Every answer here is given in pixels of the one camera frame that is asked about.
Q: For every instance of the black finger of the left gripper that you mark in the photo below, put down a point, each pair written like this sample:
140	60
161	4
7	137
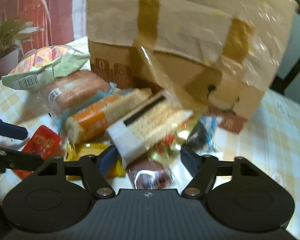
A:
13	131

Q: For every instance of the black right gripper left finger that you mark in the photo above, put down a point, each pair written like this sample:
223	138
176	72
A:
94	169

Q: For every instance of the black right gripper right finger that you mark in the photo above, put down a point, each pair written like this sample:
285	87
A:
202	168

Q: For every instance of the small yellow snack packet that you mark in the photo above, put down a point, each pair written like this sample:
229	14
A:
111	168

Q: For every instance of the small red snack packet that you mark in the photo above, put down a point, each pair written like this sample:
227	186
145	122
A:
44	142

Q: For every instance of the white cracker pack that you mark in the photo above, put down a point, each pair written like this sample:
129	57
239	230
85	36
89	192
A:
139	130

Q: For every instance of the dark bun blue wrapper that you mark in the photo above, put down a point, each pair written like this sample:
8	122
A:
200	139

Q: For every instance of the orange-labelled bread pack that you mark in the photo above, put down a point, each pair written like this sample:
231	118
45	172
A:
94	119

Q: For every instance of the brown chocolate snack packet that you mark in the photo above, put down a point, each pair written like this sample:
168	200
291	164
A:
147	174

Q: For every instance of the green veggie chips bag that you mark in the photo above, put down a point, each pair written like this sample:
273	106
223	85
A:
44	66

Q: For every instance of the brown sliced bread pack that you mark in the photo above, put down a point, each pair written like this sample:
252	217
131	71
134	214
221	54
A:
67	95

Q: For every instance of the checkered tablecloth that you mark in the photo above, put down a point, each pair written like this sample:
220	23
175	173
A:
270	139

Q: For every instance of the potted green plant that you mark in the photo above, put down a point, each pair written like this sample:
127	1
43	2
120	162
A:
13	33

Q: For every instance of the black exercise bike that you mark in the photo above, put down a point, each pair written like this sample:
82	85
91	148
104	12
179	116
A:
280	85

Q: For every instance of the brown cardboard box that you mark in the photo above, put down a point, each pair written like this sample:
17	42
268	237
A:
217	56

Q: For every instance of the red wire chair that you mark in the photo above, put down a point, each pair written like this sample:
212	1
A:
36	14

